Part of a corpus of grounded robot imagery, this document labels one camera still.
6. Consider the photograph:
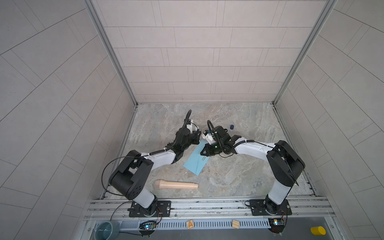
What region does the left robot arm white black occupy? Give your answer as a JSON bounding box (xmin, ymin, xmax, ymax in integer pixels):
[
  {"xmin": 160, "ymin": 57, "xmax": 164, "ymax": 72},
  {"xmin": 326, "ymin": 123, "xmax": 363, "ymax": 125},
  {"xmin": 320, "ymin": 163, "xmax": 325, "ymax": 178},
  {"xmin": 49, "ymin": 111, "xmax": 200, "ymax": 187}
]
[{"xmin": 102, "ymin": 110, "xmax": 201, "ymax": 217}]

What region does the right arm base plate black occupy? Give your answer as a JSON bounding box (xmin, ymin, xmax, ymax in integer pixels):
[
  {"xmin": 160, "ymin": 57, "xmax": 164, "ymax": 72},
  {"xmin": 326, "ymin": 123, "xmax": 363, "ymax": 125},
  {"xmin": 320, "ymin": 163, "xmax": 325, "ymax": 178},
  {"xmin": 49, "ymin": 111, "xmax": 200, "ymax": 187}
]
[{"xmin": 245, "ymin": 199, "xmax": 292, "ymax": 216}]

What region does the yellow cylinder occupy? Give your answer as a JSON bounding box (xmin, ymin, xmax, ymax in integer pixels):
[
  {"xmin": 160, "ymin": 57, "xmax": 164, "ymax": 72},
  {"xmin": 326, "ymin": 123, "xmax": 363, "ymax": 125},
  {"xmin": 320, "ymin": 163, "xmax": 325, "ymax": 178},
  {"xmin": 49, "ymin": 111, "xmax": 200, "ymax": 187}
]
[{"xmin": 311, "ymin": 226, "xmax": 327, "ymax": 236}]

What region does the grey slotted cable duct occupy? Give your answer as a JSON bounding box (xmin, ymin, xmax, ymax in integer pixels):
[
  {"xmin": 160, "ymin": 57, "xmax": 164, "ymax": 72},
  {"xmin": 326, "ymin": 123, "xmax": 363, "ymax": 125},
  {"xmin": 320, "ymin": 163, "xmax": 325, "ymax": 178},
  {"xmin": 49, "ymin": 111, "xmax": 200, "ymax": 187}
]
[{"xmin": 119, "ymin": 218, "xmax": 272, "ymax": 231}]

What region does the left circuit board with wires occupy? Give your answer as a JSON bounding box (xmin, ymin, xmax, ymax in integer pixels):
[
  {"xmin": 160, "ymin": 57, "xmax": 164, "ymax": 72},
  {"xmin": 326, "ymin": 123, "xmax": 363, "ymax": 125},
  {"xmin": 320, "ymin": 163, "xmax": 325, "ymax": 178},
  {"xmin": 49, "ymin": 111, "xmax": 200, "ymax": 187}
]
[{"xmin": 139, "ymin": 221, "xmax": 157, "ymax": 231}]

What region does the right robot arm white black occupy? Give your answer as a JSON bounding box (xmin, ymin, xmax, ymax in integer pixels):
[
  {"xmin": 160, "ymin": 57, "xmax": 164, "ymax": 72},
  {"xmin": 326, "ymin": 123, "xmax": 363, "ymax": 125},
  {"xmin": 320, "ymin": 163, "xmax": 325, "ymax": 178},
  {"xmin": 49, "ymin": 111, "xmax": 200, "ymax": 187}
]
[{"xmin": 201, "ymin": 120, "xmax": 306, "ymax": 215}]

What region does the plain wooden block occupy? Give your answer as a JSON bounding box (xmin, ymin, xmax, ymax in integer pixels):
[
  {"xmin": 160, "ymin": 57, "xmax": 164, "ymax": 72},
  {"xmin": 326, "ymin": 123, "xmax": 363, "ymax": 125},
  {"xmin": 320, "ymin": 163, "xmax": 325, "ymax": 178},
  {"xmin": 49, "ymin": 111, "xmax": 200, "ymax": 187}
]
[{"xmin": 232, "ymin": 220, "xmax": 240, "ymax": 229}]

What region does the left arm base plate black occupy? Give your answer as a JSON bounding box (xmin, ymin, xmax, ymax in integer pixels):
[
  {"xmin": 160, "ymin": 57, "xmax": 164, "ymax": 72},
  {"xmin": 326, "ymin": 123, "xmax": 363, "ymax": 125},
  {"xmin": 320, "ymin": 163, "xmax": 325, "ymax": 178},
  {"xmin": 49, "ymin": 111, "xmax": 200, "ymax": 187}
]
[{"xmin": 129, "ymin": 200, "xmax": 172, "ymax": 218}]

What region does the aluminium mounting rail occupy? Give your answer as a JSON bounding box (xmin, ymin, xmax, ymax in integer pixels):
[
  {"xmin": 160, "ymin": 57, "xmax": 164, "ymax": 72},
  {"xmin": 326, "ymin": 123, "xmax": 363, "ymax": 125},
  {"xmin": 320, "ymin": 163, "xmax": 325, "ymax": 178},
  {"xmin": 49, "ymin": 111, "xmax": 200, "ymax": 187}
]
[{"xmin": 84, "ymin": 196, "xmax": 336, "ymax": 221}]

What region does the beige plastic toy microphone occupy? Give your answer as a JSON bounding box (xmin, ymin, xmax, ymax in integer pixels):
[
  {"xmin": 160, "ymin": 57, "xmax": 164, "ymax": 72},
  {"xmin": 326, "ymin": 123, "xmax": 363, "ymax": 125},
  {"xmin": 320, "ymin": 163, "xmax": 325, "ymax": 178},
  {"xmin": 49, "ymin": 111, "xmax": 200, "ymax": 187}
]
[{"xmin": 154, "ymin": 180, "xmax": 199, "ymax": 190}]

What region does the teal paper envelope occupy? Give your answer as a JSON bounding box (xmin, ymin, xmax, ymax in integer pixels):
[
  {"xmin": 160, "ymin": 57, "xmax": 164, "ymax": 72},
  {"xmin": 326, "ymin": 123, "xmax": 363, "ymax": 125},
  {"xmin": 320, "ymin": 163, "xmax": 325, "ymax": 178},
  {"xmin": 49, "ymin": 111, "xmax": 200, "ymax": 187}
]
[{"xmin": 183, "ymin": 141, "xmax": 210, "ymax": 176}]

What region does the teal round bowl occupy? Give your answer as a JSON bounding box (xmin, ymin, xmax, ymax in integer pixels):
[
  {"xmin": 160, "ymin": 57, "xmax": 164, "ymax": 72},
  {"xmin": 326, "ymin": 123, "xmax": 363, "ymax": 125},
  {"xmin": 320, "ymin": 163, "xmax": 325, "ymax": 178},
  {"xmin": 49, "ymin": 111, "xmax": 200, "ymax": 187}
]
[{"xmin": 94, "ymin": 221, "xmax": 120, "ymax": 240}]

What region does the right circuit board with wires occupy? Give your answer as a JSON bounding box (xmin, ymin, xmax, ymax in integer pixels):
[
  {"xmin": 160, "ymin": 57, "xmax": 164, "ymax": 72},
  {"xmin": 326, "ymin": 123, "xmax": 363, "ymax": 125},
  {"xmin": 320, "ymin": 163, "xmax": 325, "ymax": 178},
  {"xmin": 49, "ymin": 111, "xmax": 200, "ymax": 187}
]
[{"xmin": 268, "ymin": 219, "xmax": 286, "ymax": 234}]

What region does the wooden letter A block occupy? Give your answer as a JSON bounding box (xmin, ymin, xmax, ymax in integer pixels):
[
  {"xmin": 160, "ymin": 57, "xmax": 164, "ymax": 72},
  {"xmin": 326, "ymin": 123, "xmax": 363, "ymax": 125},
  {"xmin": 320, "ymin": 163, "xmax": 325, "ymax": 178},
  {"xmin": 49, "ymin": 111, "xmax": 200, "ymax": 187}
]
[{"xmin": 186, "ymin": 220, "xmax": 195, "ymax": 230}]

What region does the circuit board with wires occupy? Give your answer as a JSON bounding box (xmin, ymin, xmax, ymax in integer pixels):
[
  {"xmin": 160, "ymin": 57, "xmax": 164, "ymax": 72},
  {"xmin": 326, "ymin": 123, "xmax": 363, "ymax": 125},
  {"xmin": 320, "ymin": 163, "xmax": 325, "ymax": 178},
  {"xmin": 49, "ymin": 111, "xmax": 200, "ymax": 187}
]
[
  {"xmin": 139, "ymin": 221, "xmax": 157, "ymax": 231},
  {"xmin": 268, "ymin": 219, "xmax": 286, "ymax": 234}
]

